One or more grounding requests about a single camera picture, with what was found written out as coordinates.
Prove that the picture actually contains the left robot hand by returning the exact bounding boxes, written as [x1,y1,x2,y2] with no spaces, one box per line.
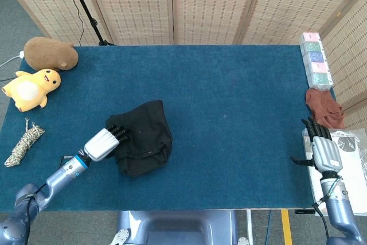
[84,124,130,162]

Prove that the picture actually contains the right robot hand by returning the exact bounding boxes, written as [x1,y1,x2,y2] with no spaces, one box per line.
[290,116,344,172]

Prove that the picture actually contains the black trousers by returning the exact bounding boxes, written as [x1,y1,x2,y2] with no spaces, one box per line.
[106,100,174,179]

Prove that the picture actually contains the clear bag with white garment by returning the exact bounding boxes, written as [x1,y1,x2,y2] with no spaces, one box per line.
[302,129,367,217]

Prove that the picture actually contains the brown cloth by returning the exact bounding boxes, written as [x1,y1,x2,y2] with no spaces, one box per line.
[304,88,346,130]

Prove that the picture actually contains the tissue pack bundle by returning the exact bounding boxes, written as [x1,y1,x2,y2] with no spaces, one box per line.
[299,31,333,90]

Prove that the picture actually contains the yellow plush toy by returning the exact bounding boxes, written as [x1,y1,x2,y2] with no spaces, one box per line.
[1,68,62,113]

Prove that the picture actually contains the brown capybara plush toy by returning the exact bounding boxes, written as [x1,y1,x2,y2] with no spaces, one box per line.
[23,37,79,71]

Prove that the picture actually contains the white table leg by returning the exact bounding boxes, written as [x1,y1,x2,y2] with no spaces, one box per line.
[245,209,253,245]

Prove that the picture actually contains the blue table cloth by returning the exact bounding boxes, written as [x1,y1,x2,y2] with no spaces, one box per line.
[0,44,336,213]

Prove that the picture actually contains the blue robot torso base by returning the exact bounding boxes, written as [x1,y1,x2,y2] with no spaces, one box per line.
[110,210,250,245]

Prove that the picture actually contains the white power strip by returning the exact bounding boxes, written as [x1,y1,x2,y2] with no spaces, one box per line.
[0,50,25,68]

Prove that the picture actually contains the black tripod stand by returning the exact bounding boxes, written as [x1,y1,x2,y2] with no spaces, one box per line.
[63,0,118,46]

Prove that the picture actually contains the bamboo folding screen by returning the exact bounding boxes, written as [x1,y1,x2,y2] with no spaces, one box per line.
[0,0,367,131]

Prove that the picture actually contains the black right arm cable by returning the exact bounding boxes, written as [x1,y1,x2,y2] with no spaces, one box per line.
[312,201,330,239]

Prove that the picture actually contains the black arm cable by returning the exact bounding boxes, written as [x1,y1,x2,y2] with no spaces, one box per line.
[312,201,330,239]
[24,183,48,228]

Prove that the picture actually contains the braided rope bundle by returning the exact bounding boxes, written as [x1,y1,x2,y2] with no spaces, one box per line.
[3,118,46,168]

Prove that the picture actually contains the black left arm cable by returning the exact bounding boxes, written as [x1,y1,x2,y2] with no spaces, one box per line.
[24,183,48,228]

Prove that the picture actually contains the thin black hanging cable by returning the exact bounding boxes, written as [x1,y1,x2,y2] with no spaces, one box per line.
[65,0,84,42]

